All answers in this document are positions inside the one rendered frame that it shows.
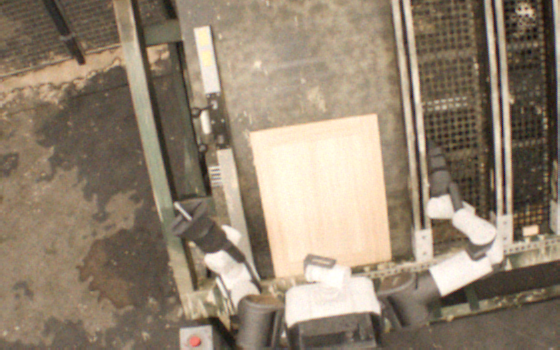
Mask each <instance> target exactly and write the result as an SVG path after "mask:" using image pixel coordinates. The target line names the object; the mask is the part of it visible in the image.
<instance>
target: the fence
mask: <svg viewBox="0 0 560 350"><path fill-rule="evenodd" d="M203 29H206V31H207V36H208V40H209V44H207V45H200V44H199V40H198V30H203ZM194 31H195V36H196V40H195V41H196V45H197V50H198V55H199V60H200V64H201V69H202V79H203V83H204V88H205V93H211V92H217V91H220V92H221V97H222V102H223V103H224V99H223V94H222V88H221V83H220V78H219V74H218V68H217V63H216V58H215V53H214V43H213V38H212V33H211V28H210V25H206V26H203V27H200V28H195V29H194ZM208 50H211V60H212V65H209V66H204V63H203V59H202V54H201V52H202V51H208ZM222 107H223V112H224V117H225V122H226V127H227V132H228V138H229V143H230V149H225V150H219V151H216V153H217V158H218V163H219V168H220V173H221V178H222V183H223V188H224V193H225V197H226V202H227V207H228V212H229V217H230V222H231V227H232V229H234V230H236V231H237V232H238V233H240V235H241V238H240V240H239V242H238V244H236V246H237V247H238V248H239V249H240V250H241V251H242V252H243V253H244V254H245V256H246V258H245V259H246V261H247V263H248V262H251V264H252V265H253V268H254V269H255V265H254V259H253V254H252V249H251V245H250V239H249V234H248V229H247V224H246V218H245V213H244V208H243V202H242V198H241V193H240V188H239V182H238V177H237V172H236V166H235V161H234V156H233V151H232V145H231V140H230V135H229V130H228V124H227V119H226V114H225V109H224V104H223V106H222Z"/></svg>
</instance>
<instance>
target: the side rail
mask: <svg viewBox="0 0 560 350"><path fill-rule="evenodd" d="M113 3H114V7H115V15H116V19H117V22H118V23H117V26H118V29H119V34H120V41H121V45H122V49H123V53H124V54H123V57H124V61H125V64H126V68H127V76H128V80H129V84H130V88H131V92H132V93H131V95H132V100H133V104H134V108H135V112H136V115H137V124H138V128H139V132H140V136H141V140H142V144H143V148H144V152H145V156H146V160H147V169H148V173H149V176H150V180H151V184H152V189H153V193H154V197H155V201H156V205H157V210H158V213H159V217H160V221H161V225H162V229H163V234H164V238H165V241H166V245H167V249H168V254H169V258H170V262H171V265H172V269H173V272H174V275H175V278H176V282H177V285H178V289H179V293H180V294H184V293H190V292H194V291H195V288H196V285H197V283H196V281H197V275H196V271H195V267H194V263H193V258H192V254H191V250H190V246H189V241H188V238H187V237H184V238H177V237H175V236H174V235H173V233H172V232H171V224H172V222H171V221H172V220H173V219H176V218H177V217H178V216H179V215H180V213H179V212H178V211H177V210H176V209H175V208H174V207H173V205H174V204H175V203H176V202H177V201H178V202H179V198H178V194H177V189H176V185H175V180H174V177H173V173H172V168H171V164H170V159H169V155H168V150H167V146H166V141H165V137H164V129H163V125H162V120H161V116H160V111H159V107H158V104H157V99H156V90H155V86H154V82H153V78H152V74H151V65H150V61H149V57H148V52H147V49H146V48H147V47H146V45H145V40H144V37H143V33H142V31H143V28H142V27H143V24H142V20H141V16H140V13H141V12H140V8H139V4H138V0H113Z"/></svg>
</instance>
